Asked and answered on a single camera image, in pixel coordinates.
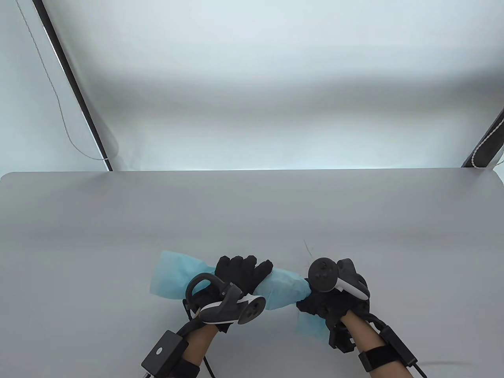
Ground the person's left hand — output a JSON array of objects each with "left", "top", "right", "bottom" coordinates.
[{"left": 183, "top": 255, "right": 274, "bottom": 335}]

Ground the person's right hand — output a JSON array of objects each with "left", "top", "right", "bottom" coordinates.
[{"left": 296, "top": 289, "right": 371, "bottom": 330}]

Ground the light blue gift wrapping paper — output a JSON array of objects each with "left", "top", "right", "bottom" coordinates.
[{"left": 149, "top": 250, "right": 330, "bottom": 337}]

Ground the person's right forearm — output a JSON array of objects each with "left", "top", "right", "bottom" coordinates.
[{"left": 340, "top": 313, "right": 415, "bottom": 378}]

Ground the black and white controller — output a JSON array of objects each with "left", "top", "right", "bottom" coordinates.
[
  {"left": 308, "top": 258, "right": 371, "bottom": 301},
  {"left": 185, "top": 272, "right": 267, "bottom": 326}
]

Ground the black sensor box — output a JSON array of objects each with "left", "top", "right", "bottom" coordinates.
[
  {"left": 380, "top": 326, "right": 418, "bottom": 367},
  {"left": 141, "top": 330, "right": 190, "bottom": 377}
]

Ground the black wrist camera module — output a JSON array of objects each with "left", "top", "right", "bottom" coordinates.
[{"left": 328, "top": 322, "right": 355, "bottom": 352}]

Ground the black forearm strap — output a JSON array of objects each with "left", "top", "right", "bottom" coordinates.
[
  {"left": 358, "top": 345, "right": 398, "bottom": 373},
  {"left": 177, "top": 350, "right": 201, "bottom": 378}
]

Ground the black frame pole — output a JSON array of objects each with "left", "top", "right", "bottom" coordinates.
[
  {"left": 461, "top": 106, "right": 504, "bottom": 169},
  {"left": 32, "top": 0, "right": 113, "bottom": 172}
]

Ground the white beaded cord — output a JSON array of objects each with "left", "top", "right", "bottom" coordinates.
[{"left": 470, "top": 116, "right": 504, "bottom": 170}]

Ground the thin white cord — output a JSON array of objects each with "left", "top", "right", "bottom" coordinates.
[{"left": 16, "top": 0, "right": 109, "bottom": 161}]

